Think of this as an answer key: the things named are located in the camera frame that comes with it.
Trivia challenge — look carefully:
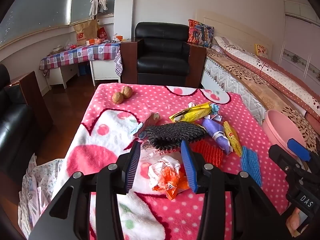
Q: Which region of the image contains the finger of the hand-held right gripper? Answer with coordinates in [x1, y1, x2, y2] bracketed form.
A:
[268, 144, 310, 180]
[287, 138, 313, 163]

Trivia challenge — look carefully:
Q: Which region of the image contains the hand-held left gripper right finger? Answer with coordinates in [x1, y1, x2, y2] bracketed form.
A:
[180, 140, 292, 240]

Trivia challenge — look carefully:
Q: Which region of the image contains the cream headboard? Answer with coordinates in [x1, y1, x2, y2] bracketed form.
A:
[196, 10, 273, 55]

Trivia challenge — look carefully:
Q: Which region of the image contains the red knit pad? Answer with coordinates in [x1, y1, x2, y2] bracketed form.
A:
[191, 140, 224, 168]

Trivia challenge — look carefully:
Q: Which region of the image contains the bed with floral bedding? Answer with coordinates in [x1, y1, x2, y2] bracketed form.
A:
[206, 47, 318, 150]

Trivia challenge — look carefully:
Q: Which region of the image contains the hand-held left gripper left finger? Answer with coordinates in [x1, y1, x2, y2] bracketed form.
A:
[29, 141, 142, 240]

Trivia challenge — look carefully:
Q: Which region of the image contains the yellow snack wrapper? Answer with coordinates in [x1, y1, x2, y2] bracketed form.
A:
[169, 102, 213, 123]

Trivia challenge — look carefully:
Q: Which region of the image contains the yellow floral pillow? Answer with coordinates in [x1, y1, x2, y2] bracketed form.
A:
[254, 44, 268, 58]

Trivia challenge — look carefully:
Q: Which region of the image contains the clear plastic bag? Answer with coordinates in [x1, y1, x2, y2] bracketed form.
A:
[140, 140, 183, 165]

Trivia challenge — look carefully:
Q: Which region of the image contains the black spiky brush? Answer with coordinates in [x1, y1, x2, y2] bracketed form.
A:
[145, 121, 208, 150]

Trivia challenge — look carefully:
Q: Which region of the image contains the coat rack with clothes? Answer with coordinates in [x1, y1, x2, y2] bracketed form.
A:
[89, 0, 108, 22]

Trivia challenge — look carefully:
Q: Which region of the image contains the rolled white pink quilt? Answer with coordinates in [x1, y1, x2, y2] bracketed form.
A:
[214, 36, 320, 122]

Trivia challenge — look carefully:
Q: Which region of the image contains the white wardrobe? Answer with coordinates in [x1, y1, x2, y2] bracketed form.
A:
[277, 0, 320, 85]

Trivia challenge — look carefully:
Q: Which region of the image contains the white desk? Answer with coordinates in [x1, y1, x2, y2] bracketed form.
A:
[46, 60, 120, 89]

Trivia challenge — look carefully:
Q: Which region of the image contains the black leather sofa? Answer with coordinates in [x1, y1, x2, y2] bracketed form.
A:
[0, 64, 53, 178]

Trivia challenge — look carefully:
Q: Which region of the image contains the pink plastic bucket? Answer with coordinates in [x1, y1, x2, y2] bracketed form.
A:
[261, 109, 307, 159]

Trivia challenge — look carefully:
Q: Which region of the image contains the orange white wrapper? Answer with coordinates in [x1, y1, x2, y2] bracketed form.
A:
[148, 155, 190, 200]

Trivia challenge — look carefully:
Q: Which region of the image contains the checkered cloth side table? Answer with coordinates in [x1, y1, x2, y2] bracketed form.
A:
[39, 42, 123, 77]

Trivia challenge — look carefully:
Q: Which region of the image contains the floral cloth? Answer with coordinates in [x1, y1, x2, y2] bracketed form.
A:
[18, 152, 64, 239]

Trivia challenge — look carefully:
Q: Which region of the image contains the window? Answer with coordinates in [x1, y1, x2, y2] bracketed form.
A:
[0, 0, 118, 43]

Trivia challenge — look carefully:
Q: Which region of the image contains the brown paper bag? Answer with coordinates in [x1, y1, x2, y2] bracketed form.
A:
[73, 19, 98, 46]

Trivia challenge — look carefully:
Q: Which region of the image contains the purple wrapper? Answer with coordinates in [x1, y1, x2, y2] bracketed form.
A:
[201, 115, 233, 155]

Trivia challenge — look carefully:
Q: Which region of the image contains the person's right hand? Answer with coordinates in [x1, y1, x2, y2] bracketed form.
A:
[286, 209, 309, 232]

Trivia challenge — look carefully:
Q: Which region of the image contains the colourful printed pillow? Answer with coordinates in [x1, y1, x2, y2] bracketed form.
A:
[187, 19, 215, 47]

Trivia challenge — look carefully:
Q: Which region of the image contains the white quilted mattress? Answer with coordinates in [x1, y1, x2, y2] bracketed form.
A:
[201, 56, 267, 124]

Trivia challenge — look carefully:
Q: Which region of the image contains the black leather armchair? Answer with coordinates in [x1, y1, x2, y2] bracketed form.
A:
[121, 22, 207, 89]

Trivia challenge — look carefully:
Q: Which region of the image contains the pink wrapper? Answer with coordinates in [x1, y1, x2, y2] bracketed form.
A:
[136, 112, 160, 139]

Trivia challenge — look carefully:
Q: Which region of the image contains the yellow red snack packet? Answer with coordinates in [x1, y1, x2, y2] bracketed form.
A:
[223, 121, 243, 157]

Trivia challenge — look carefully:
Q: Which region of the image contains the blue knit pad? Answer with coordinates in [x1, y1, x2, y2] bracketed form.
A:
[240, 146, 263, 187]

